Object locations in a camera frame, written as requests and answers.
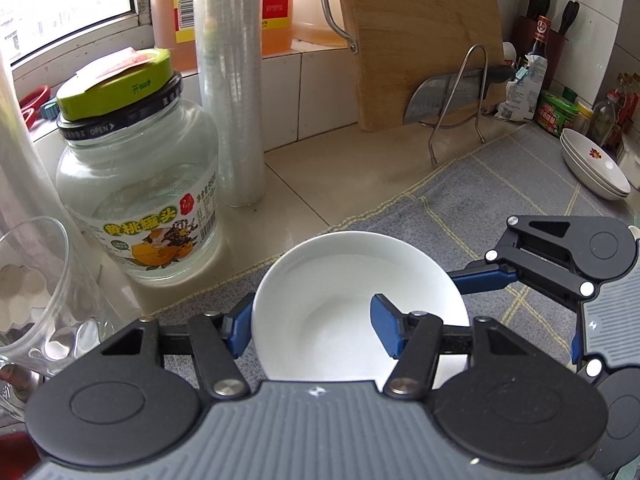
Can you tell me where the large white fruit-pattern plate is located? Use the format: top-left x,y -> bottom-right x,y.
561,144 -> 630,202

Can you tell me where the white plate with stain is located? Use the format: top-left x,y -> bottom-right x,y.
560,128 -> 633,196

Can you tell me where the grey green checked mat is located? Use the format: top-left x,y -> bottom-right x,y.
150,121 -> 640,386

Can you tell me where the white small bowl behind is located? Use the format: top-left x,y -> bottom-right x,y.
252,231 -> 470,387

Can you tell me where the yellow lid spice jar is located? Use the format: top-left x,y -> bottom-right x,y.
572,100 -> 593,134

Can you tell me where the clear glass oil bottle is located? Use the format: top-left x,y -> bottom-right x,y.
587,90 -> 620,146

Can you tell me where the green lid sauce jar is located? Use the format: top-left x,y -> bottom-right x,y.
534,91 -> 578,138

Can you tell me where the glass jar green lid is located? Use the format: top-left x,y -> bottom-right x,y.
55,48 -> 218,283

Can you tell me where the white plastic food bag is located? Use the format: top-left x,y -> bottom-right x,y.
496,54 -> 548,122

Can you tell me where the clear drinking glass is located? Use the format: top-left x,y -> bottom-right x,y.
1,217 -> 125,422

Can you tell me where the dark soy sauce bottle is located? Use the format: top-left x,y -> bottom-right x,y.
524,15 -> 551,90

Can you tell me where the dark red knife block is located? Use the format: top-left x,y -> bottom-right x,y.
511,0 -> 580,90

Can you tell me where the wooden cutting board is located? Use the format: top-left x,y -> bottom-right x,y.
340,0 -> 503,132

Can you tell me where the plastic wrap roll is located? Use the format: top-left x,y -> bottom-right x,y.
196,25 -> 265,207

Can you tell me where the orange cooking wine bottle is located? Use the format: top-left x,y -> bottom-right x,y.
150,0 -> 293,72

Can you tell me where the metal wire board rack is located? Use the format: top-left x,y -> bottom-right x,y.
419,44 -> 488,167

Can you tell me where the steel kitchen knife black handle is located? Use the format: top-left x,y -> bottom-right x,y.
402,65 -> 515,125

